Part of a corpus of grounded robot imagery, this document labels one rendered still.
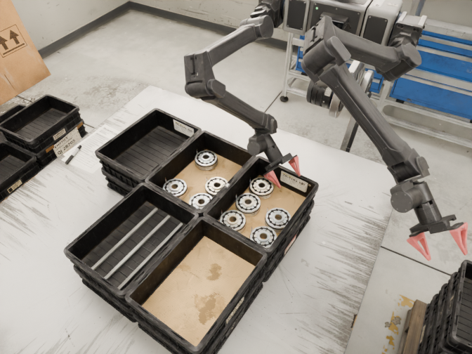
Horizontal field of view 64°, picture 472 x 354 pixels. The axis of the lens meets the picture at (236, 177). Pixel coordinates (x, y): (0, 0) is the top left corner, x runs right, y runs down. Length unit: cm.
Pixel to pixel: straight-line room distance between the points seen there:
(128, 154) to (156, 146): 14
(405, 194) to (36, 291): 135
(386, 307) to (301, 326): 101
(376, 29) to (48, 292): 154
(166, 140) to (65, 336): 94
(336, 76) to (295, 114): 244
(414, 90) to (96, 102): 269
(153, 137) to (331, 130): 182
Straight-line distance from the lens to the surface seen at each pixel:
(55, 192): 199
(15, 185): 257
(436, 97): 324
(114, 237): 156
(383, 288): 247
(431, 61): 312
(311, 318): 150
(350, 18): 149
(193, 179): 169
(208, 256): 144
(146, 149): 186
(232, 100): 127
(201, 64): 115
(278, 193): 164
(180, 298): 137
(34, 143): 254
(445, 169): 331
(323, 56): 101
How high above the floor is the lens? 206
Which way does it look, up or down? 47 degrees down
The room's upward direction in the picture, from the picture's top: straight up
